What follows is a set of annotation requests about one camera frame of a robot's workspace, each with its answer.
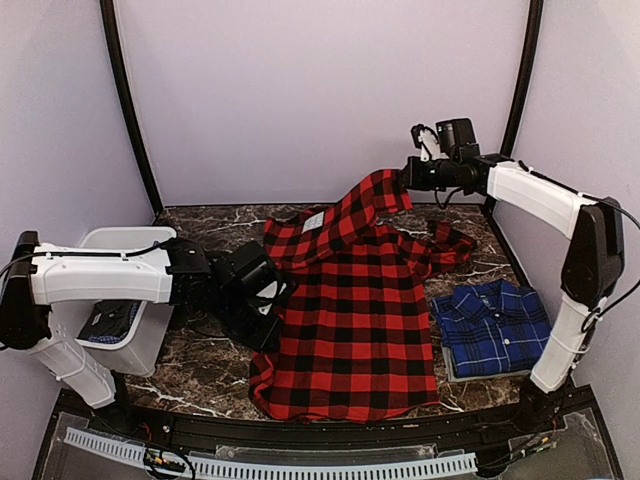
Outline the black frame post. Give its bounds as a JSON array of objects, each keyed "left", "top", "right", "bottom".
[
  {"left": 482, "top": 0, "right": 545, "bottom": 214},
  {"left": 99, "top": 0, "right": 164, "bottom": 216}
]

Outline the blue checked shirt in bin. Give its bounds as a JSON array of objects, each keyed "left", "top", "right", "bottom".
[{"left": 78, "top": 300, "right": 141, "bottom": 345}]

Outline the white slotted cable duct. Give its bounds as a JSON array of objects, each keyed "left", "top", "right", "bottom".
[{"left": 64, "top": 427, "right": 477, "bottom": 479}]

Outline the left black frame post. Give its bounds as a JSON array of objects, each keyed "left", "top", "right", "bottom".
[{"left": 99, "top": 0, "right": 164, "bottom": 216}]

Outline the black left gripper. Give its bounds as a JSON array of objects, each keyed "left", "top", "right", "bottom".
[{"left": 209, "top": 285, "right": 286, "bottom": 352}]

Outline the folded blue plaid shirt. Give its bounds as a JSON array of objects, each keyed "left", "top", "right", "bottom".
[{"left": 431, "top": 280, "right": 551, "bottom": 378}]

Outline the folded grey shirt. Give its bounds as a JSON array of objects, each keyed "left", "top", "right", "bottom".
[{"left": 441, "top": 346, "right": 531, "bottom": 383}]

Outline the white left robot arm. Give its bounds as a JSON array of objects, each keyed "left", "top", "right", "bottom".
[{"left": 1, "top": 227, "right": 297, "bottom": 436}]

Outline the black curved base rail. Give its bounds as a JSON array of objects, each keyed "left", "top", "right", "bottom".
[{"left": 54, "top": 384, "right": 596, "bottom": 451}]

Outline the white plastic laundry bin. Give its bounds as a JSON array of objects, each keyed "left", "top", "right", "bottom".
[{"left": 76, "top": 226, "right": 177, "bottom": 377}]

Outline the red black plaid shirt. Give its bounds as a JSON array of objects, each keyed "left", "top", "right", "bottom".
[{"left": 249, "top": 169, "right": 476, "bottom": 423}]

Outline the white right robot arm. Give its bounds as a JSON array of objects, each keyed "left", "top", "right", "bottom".
[{"left": 402, "top": 118, "right": 633, "bottom": 394}]

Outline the right black frame post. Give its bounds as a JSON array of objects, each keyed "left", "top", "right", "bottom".
[{"left": 482, "top": 0, "right": 545, "bottom": 214}]

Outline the black shirt in bin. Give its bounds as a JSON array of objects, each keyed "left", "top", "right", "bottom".
[{"left": 80, "top": 300, "right": 132, "bottom": 339}]

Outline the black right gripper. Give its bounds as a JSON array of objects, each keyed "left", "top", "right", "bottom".
[{"left": 398, "top": 155, "right": 459, "bottom": 191}]

